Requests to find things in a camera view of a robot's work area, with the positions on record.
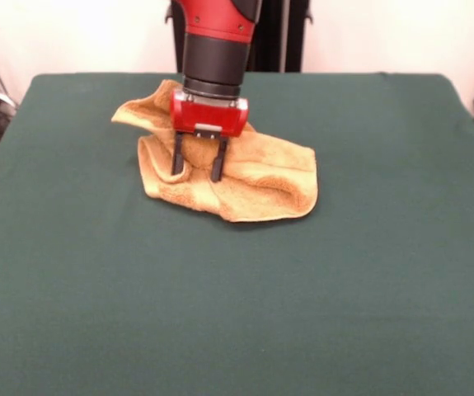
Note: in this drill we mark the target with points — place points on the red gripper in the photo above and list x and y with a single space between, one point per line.
207 119

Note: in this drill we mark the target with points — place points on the tan terry towel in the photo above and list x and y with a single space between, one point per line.
261 185

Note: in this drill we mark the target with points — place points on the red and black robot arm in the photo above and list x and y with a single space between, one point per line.
216 53

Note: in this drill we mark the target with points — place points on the dark green tablecloth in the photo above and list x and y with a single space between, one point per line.
55 330

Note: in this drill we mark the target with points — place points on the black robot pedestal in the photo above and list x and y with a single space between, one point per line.
278 37

